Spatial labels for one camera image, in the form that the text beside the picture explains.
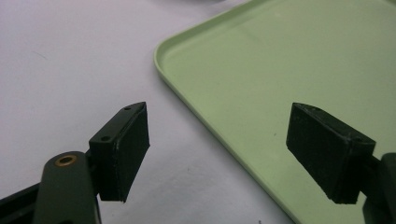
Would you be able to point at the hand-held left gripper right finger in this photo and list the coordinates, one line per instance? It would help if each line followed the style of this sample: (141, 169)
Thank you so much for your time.
(327, 149)

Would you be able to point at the light green plastic tray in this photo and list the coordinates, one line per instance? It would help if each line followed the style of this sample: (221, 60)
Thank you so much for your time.
(249, 77)

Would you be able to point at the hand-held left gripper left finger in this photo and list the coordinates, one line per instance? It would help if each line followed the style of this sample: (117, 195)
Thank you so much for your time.
(120, 155)

